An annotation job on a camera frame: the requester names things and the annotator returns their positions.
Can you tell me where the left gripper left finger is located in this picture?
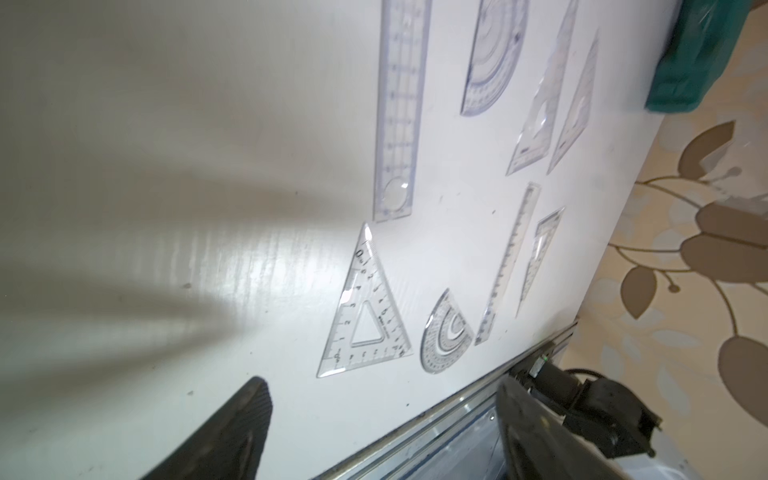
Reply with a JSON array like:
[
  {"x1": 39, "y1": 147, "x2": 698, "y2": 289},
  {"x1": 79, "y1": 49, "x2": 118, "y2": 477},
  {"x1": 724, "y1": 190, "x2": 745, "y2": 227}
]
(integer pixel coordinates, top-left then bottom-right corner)
[{"x1": 145, "y1": 376, "x2": 273, "y2": 479}]

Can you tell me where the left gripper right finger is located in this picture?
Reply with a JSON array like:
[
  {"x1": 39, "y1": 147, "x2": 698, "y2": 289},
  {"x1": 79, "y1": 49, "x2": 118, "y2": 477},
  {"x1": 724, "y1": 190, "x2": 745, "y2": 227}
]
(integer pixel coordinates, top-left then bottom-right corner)
[{"x1": 495, "y1": 376, "x2": 624, "y2": 480}]

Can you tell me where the clear protractor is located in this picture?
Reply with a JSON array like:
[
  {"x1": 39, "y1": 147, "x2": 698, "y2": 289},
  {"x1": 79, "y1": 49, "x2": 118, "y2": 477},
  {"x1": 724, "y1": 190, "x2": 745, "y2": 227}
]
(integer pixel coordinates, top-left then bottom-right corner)
[
  {"x1": 420, "y1": 289, "x2": 475, "y2": 374},
  {"x1": 460, "y1": 0, "x2": 529, "y2": 117}
]

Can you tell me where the clear triangle ruler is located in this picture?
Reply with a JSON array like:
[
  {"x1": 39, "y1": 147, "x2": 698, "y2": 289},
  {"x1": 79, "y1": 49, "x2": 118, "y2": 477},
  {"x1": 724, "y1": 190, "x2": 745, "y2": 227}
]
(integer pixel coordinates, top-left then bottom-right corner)
[
  {"x1": 506, "y1": 0, "x2": 579, "y2": 176},
  {"x1": 516, "y1": 207, "x2": 566, "y2": 314},
  {"x1": 547, "y1": 33, "x2": 600, "y2": 174},
  {"x1": 317, "y1": 223, "x2": 413, "y2": 378}
]

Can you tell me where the clear straight ruler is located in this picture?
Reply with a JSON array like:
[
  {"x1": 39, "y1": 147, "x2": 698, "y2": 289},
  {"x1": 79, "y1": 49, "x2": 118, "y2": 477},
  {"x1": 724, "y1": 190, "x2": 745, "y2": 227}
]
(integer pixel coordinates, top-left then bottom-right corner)
[
  {"x1": 475, "y1": 182, "x2": 541, "y2": 345},
  {"x1": 373, "y1": 0, "x2": 432, "y2": 223}
]

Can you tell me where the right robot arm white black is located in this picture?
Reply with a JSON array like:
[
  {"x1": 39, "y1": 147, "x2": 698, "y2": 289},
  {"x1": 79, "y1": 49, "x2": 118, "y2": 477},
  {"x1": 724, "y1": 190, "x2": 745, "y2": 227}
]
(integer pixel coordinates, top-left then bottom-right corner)
[{"x1": 512, "y1": 356, "x2": 661, "y2": 459}]

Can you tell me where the green plastic tool case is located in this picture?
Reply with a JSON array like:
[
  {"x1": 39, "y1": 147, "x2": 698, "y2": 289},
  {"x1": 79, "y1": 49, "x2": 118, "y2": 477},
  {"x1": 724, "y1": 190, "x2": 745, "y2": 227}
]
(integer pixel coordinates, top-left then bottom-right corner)
[{"x1": 645, "y1": 0, "x2": 753, "y2": 114}]

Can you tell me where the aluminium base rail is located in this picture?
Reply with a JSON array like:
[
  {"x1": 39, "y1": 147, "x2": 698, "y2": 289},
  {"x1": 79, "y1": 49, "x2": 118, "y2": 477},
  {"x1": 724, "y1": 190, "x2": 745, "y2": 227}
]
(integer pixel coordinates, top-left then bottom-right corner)
[{"x1": 317, "y1": 322, "x2": 578, "y2": 479}]

